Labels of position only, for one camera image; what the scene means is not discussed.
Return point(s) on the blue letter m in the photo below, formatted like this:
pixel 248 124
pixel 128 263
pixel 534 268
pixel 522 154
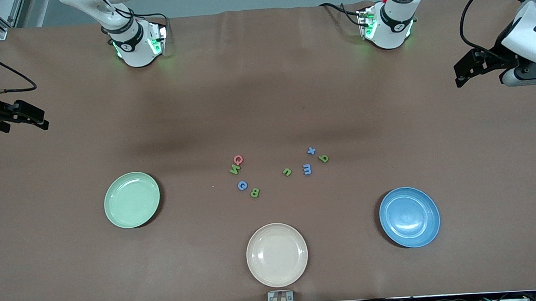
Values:
pixel 307 169

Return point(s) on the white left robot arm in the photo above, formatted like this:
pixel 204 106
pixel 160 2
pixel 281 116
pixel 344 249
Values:
pixel 393 31

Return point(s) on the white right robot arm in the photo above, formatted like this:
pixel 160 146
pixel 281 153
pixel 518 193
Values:
pixel 134 51

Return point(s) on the green letter u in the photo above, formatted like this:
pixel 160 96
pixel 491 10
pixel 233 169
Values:
pixel 287 173

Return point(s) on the green letter q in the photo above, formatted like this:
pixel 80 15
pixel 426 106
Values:
pixel 325 158

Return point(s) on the green letter B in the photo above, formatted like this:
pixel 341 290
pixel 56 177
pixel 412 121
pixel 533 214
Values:
pixel 252 193

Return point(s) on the beige plate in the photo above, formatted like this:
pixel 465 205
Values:
pixel 277 255

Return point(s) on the brown table cover sheet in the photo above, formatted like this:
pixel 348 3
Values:
pixel 265 99

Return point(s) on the blue plate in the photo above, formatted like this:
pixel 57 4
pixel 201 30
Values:
pixel 409 217

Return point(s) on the green letter N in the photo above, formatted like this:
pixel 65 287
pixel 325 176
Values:
pixel 235 170

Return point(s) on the blue letter G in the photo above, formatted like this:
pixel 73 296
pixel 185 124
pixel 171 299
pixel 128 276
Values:
pixel 239 185

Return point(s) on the blue letter x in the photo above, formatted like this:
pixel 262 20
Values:
pixel 311 151

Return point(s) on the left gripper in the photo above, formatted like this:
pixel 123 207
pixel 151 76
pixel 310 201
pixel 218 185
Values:
pixel 497 57

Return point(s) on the pink letter Q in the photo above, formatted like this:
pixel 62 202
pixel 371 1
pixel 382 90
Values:
pixel 235 160

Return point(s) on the light green plate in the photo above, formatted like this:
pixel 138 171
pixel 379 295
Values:
pixel 132 200

